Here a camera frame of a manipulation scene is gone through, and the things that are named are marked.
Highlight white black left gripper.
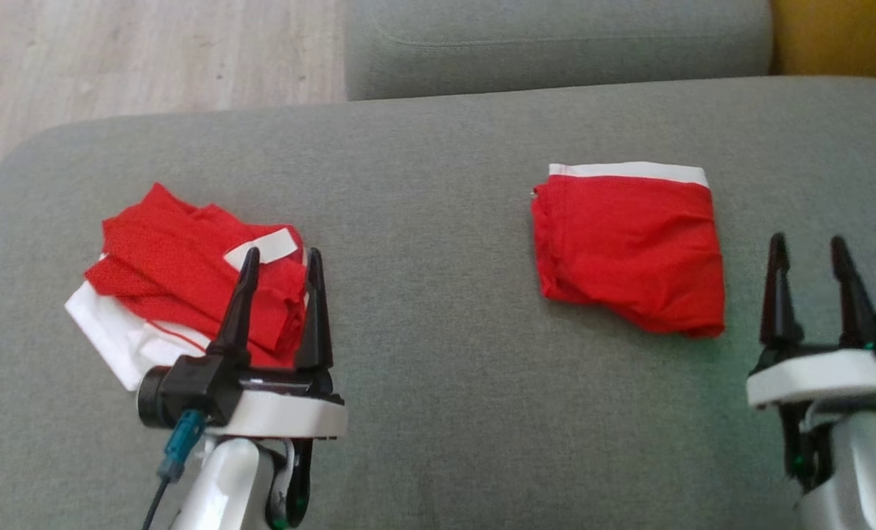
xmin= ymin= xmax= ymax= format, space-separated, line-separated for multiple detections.
xmin=206 ymin=248 xmax=348 ymax=441

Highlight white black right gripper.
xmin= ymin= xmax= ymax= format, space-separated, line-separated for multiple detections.
xmin=746 ymin=233 xmax=876 ymax=410

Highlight red garment white label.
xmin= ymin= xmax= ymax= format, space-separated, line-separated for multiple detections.
xmin=64 ymin=182 xmax=311 ymax=392

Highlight red garment white waistband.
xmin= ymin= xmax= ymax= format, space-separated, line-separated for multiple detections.
xmin=531 ymin=161 xmax=727 ymax=340

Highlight large grey sofa ottoman cushion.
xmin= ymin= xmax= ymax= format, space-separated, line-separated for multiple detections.
xmin=0 ymin=76 xmax=876 ymax=530

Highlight wide yellow sofa back cushion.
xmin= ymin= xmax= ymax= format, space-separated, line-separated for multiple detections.
xmin=769 ymin=0 xmax=876 ymax=83

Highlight long grey sofa seat cushion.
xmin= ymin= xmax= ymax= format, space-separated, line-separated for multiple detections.
xmin=345 ymin=0 xmax=774 ymax=102

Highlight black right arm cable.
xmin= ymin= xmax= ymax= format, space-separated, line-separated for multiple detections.
xmin=779 ymin=403 xmax=833 ymax=492

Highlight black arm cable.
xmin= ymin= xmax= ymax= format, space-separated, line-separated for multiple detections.
xmin=779 ymin=403 xmax=833 ymax=492
xmin=265 ymin=438 xmax=314 ymax=530

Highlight blue plug left camera cable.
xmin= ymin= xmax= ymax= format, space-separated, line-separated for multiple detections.
xmin=141 ymin=409 xmax=207 ymax=530

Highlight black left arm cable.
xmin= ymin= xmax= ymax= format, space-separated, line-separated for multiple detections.
xmin=265 ymin=438 xmax=314 ymax=530

